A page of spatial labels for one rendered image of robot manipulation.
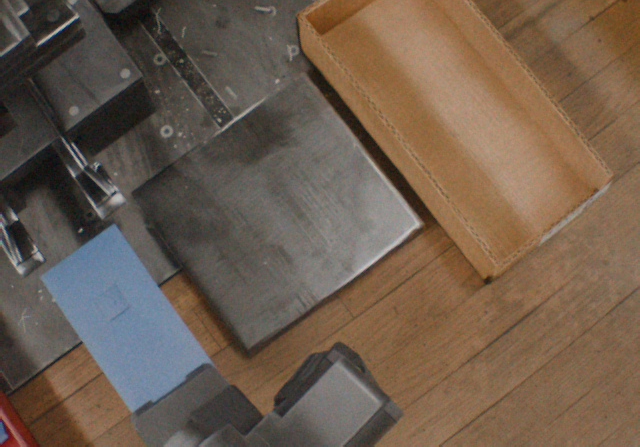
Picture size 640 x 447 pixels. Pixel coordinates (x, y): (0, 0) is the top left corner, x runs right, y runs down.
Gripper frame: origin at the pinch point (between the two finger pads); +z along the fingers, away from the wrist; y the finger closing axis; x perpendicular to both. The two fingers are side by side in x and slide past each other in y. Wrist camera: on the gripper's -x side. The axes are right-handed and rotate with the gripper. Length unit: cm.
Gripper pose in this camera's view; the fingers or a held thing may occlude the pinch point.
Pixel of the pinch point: (184, 411)
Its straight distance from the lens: 92.8
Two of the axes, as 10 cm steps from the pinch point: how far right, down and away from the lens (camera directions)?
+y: -5.1, -8.1, -3.0
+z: -3.1, -1.6, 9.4
